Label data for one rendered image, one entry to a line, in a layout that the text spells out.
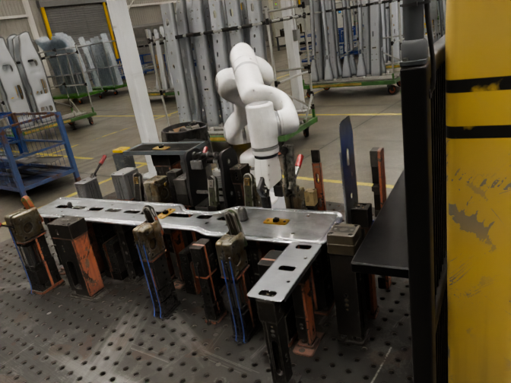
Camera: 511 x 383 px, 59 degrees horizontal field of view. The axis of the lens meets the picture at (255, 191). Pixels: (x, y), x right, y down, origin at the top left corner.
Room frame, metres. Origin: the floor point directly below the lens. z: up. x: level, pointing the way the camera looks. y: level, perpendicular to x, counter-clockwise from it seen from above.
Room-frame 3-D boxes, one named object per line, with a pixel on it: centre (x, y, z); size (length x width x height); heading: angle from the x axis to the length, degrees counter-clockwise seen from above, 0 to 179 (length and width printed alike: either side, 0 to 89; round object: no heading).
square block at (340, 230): (1.12, -0.22, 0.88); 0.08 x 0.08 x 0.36; 59
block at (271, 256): (1.18, -0.02, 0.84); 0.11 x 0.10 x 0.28; 149
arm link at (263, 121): (1.37, -0.06, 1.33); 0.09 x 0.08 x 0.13; 94
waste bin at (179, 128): (4.75, 0.63, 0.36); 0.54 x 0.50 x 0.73; 140
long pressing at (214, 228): (1.62, 0.37, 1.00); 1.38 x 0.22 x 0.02; 59
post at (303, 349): (1.12, -0.08, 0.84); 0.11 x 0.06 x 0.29; 149
